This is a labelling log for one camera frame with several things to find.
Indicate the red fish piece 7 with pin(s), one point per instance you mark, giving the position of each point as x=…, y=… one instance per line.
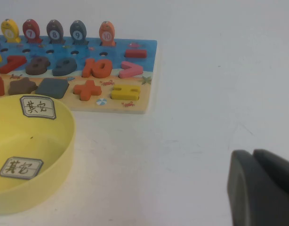
x=31, y=30

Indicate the yellow labelled bowl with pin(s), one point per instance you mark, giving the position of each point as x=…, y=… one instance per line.
x=29, y=141

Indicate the brown star block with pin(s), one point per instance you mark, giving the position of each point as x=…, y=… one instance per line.
x=22, y=86

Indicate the orange plus sign block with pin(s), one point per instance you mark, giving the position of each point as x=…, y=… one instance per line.
x=88, y=90

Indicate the dark grey number 9 block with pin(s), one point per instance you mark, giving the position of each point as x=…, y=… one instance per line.
x=64, y=69

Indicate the yellow fish piece 6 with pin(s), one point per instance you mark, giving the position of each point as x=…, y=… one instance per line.
x=10, y=30

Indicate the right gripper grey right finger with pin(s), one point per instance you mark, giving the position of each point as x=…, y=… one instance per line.
x=281, y=167

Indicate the pink greater-than sign block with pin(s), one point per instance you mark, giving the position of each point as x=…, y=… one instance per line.
x=131, y=70

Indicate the orange number 10 block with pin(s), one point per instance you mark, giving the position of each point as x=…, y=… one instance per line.
x=97, y=68

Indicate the red number 7 block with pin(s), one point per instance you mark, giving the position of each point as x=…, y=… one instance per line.
x=11, y=64

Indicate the yellow equals sign block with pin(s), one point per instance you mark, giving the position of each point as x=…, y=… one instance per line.
x=125, y=93

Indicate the colourful wooden puzzle board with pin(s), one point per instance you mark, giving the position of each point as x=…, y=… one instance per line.
x=144, y=47

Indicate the brown number 8 block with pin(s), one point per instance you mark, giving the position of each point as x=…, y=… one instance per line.
x=37, y=68

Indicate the dark grey fish piece 9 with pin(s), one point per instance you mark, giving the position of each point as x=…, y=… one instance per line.
x=78, y=32

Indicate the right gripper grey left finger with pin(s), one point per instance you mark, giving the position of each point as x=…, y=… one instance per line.
x=257, y=200

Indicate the dark grey square block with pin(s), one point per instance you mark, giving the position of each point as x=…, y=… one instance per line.
x=52, y=88

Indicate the red minus sign block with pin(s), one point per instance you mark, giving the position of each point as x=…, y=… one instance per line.
x=136, y=53

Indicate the orange fish piece 10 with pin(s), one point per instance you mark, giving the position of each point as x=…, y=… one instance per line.
x=106, y=33

